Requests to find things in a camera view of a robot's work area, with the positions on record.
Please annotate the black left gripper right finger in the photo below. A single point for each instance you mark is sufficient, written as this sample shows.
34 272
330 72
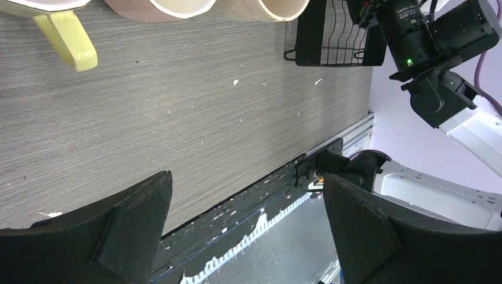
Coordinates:
378 241

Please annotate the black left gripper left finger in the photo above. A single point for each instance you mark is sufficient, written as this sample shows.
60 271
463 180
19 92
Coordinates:
113 240

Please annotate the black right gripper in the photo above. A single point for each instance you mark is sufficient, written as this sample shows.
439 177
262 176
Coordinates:
417 44

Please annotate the tall cream dragon mug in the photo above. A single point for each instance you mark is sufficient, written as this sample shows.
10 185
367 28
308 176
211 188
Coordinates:
255 10

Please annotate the pale yellow faceted mug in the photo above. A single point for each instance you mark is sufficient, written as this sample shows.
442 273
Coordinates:
61 26

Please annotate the pink faceted mug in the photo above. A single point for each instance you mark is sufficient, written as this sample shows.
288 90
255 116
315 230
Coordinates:
150 11

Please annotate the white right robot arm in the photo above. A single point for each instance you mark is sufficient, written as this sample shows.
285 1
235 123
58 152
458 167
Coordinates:
437 137

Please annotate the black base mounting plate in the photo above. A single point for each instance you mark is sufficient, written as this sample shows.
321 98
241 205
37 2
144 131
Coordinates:
251 211

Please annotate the black wire dish rack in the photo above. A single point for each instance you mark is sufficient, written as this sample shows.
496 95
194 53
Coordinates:
325 36

